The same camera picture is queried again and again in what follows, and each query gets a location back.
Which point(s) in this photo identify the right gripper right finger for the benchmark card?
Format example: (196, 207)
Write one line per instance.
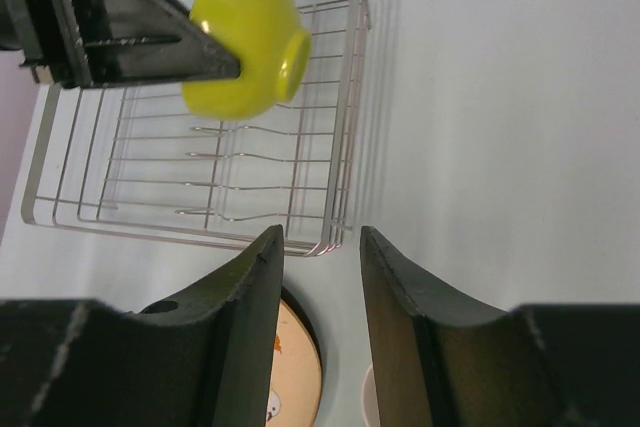
(443, 358)

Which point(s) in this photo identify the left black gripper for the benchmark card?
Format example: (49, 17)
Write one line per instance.
(112, 43)

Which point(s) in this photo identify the yellow mug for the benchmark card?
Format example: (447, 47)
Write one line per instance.
(369, 401)

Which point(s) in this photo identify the lime green bowl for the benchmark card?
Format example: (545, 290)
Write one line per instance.
(273, 48)

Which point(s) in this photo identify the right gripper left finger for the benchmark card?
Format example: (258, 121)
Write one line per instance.
(200, 357)

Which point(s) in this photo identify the beige bird pattern plate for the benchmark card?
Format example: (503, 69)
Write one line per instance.
(296, 382)

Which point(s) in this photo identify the metal wire dish rack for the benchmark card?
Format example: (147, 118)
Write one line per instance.
(135, 163)

